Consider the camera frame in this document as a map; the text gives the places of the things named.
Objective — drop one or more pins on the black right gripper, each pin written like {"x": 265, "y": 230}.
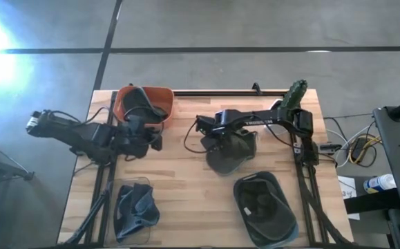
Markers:
{"x": 217, "y": 129}

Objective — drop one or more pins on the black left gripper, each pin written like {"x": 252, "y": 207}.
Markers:
{"x": 135, "y": 136}

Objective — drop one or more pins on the olive green cap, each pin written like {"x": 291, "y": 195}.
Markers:
{"x": 232, "y": 157}

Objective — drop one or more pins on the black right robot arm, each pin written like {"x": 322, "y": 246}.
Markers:
{"x": 258, "y": 119}

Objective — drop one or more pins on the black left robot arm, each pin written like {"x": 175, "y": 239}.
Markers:
{"x": 82, "y": 136}

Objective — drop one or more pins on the orange plastic bin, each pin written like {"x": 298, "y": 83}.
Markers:
{"x": 120, "y": 107}

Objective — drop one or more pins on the black clamp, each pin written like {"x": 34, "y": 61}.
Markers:
{"x": 256, "y": 89}

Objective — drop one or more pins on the white plant pot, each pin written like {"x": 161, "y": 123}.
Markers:
{"x": 276, "y": 129}

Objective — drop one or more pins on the clear plastic bin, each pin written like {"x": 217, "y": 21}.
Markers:
{"x": 111, "y": 207}

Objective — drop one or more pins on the green cactus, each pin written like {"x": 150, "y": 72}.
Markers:
{"x": 294, "y": 95}

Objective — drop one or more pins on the black tripod leg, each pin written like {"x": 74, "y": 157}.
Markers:
{"x": 89, "y": 218}

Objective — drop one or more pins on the small black box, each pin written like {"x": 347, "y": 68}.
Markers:
{"x": 329, "y": 148}

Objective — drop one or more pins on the blue grey plastic bin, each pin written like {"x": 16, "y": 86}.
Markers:
{"x": 291, "y": 237}

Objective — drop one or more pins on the white paper sheet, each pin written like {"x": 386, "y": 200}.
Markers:
{"x": 346, "y": 186}

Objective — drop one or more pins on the black power adapter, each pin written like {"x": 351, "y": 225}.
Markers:
{"x": 360, "y": 148}

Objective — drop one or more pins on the black flat bar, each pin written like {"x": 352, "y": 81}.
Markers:
{"x": 369, "y": 202}

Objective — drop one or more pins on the white blue spray can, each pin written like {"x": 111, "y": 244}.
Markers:
{"x": 379, "y": 183}

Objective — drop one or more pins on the black aluminium table frame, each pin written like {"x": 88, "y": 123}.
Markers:
{"x": 99, "y": 193}

